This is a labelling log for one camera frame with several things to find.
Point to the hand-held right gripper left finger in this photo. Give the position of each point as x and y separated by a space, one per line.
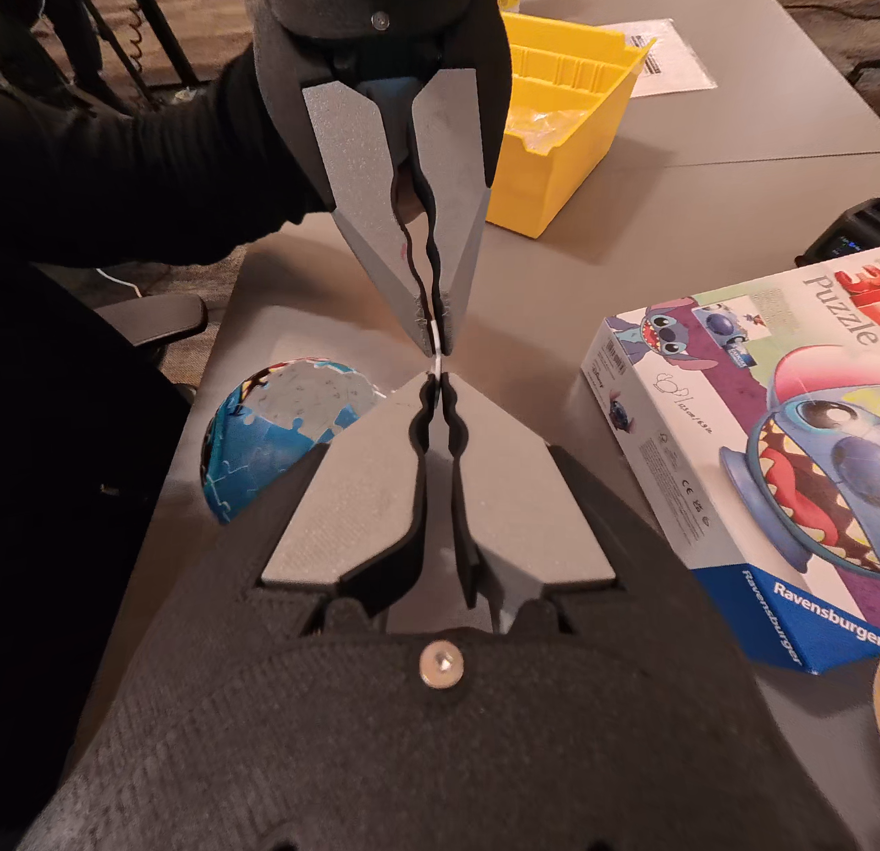
344 507

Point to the person's left forearm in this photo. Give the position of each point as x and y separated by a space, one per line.
172 177

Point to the yellow plastic bin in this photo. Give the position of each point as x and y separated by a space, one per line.
543 184

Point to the person's dark clothed torso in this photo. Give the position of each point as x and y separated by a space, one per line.
55 452

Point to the printed paper sheet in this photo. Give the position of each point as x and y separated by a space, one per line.
677 57

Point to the blue and white puzzle piece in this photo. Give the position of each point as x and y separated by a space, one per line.
436 366

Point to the black office chair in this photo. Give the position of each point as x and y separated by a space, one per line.
158 318

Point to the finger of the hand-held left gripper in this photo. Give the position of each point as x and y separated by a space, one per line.
357 177
457 163

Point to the black table frame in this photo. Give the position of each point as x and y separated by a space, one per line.
168 40

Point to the puzzle ball cardboard box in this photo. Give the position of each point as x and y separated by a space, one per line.
722 466

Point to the blue monster-mouth puzzle ball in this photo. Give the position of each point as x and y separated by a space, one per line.
261 445

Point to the clear plastic bag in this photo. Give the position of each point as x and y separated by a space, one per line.
550 126

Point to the black electronic device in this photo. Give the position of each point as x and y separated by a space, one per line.
845 236

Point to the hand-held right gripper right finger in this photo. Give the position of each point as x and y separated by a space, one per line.
529 514

